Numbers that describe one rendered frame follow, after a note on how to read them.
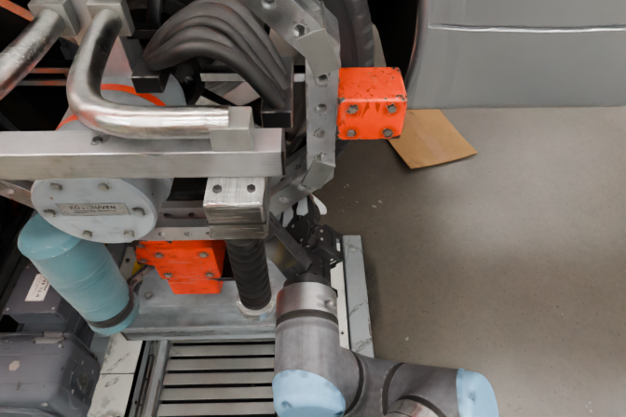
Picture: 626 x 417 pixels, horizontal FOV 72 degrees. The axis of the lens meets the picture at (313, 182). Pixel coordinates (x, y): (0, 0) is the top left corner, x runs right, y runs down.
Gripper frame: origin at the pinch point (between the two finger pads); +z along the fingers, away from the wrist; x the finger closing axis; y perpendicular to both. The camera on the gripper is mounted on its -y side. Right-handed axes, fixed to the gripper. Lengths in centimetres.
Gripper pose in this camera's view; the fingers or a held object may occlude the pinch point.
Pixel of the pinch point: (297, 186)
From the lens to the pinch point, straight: 77.6
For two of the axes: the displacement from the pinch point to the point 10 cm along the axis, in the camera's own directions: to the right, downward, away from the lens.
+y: 7.1, 4.6, 5.4
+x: 7.1, -4.8, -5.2
